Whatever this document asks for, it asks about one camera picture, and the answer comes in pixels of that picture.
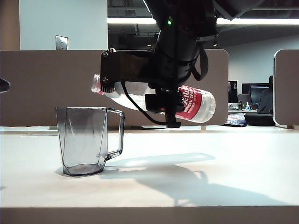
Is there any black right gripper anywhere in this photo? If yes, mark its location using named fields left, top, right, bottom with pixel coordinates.
left=144, top=16, right=212, bottom=129

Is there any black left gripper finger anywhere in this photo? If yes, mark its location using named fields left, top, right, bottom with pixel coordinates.
left=0, top=77, right=11, bottom=94

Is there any Nongfu Spring water bottle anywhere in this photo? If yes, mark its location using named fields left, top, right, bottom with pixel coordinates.
left=91, top=73, right=217, bottom=124

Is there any transparent grey plastic mug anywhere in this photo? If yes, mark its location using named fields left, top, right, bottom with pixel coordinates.
left=55, top=106, right=125, bottom=177

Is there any wide brown desk partition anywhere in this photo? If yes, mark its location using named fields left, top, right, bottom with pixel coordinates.
left=0, top=49, right=229, bottom=128

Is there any patterned blue red cloth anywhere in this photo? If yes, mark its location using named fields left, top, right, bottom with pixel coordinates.
left=224, top=114, right=247, bottom=127

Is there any black sign with numeral two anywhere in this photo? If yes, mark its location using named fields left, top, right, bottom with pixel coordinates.
left=228, top=81, right=238, bottom=104

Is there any black computer monitor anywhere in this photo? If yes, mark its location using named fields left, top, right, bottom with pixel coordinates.
left=242, top=83, right=270, bottom=110

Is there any black round cushion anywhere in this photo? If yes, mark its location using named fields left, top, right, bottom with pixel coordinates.
left=243, top=113, right=276, bottom=127

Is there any seated person in dark clothes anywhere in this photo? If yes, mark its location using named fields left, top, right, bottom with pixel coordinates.
left=257, top=75, right=274, bottom=114

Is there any brown partition with white edge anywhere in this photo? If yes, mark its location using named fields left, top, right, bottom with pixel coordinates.
left=272, top=49, right=299, bottom=129

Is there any long ceiling light strip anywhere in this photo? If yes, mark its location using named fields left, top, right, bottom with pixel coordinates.
left=107, top=17, right=299, bottom=26

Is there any black camera cable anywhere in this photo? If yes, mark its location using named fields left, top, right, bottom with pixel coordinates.
left=120, top=79, right=169, bottom=125

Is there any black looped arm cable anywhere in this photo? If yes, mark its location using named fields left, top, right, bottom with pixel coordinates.
left=191, top=48, right=209, bottom=82

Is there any metal wall switch plate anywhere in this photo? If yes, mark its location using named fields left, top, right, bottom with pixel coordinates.
left=55, top=35, right=69, bottom=50

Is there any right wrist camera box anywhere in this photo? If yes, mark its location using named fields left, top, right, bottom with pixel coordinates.
left=100, top=47, right=155, bottom=94

